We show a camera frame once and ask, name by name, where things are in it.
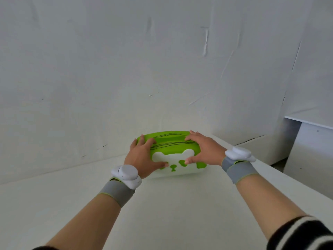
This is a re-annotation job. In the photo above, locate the black white striped sweater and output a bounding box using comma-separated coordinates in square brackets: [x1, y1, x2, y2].
[31, 215, 333, 250]

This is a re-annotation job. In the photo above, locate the white right wrist tracker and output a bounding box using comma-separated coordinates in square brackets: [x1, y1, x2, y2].
[224, 146, 256, 163]

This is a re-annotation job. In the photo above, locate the person's right forearm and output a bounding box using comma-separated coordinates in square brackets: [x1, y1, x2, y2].
[236, 174, 308, 240]

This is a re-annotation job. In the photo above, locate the person's left hand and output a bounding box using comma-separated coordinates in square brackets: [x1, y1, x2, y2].
[123, 134, 169, 180]

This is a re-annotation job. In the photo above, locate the white left wrist tracker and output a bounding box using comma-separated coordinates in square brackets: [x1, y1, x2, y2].
[111, 165, 143, 190]

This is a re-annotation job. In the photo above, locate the grey wristband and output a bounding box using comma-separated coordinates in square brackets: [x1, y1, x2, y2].
[221, 156, 259, 185]
[98, 177, 136, 208]

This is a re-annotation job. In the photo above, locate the white wrist tracker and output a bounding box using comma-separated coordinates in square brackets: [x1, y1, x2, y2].
[224, 146, 256, 163]
[111, 165, 143, 190]

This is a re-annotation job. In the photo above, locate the white side table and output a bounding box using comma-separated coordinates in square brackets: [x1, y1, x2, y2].
[283, 116, 333, 201]

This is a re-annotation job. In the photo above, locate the grey left wristband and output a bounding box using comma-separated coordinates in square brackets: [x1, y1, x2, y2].
[98, 177, 136, 208]

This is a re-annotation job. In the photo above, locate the grey right wristband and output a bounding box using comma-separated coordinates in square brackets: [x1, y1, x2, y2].
[221, 156, 259, 185]

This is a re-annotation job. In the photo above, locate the person's right hand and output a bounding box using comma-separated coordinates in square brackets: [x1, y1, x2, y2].
[184, 130, 227, 166]

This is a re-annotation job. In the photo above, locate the person's left forearm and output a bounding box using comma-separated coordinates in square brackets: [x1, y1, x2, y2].
[45, 194, 122, 250]

